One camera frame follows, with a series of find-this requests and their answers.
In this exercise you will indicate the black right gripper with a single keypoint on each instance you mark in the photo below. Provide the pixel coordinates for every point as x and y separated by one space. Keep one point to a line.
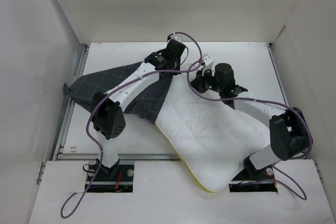
198 83

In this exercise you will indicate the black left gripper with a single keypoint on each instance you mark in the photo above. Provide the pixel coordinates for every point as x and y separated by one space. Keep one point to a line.
179 64

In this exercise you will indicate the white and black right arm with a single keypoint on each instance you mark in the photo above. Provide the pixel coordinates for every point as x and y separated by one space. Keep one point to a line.
288 137

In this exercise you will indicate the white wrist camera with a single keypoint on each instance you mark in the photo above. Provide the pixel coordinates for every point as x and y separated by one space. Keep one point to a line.
207 63
174 36

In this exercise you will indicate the dark grey checked pillowcase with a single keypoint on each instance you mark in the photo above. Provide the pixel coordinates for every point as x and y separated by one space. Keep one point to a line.
146 105

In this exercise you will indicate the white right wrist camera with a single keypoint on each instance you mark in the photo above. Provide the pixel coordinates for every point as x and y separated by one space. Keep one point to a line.
207 63

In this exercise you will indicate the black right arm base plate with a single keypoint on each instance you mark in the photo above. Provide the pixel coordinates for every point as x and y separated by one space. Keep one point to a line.
256 182

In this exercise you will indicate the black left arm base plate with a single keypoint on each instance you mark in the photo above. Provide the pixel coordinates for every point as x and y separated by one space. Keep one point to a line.
119 179

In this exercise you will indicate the white pillow with yellow edge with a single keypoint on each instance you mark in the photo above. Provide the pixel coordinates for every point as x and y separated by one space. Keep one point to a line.
211 138

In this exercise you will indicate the aluminium front table rail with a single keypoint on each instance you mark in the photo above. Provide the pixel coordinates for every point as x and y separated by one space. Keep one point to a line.
68 157

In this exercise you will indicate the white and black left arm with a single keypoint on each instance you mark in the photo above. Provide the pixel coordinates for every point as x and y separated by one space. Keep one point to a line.
154 75

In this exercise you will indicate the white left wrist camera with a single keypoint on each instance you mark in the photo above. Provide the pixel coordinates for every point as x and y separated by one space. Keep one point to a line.
174 36

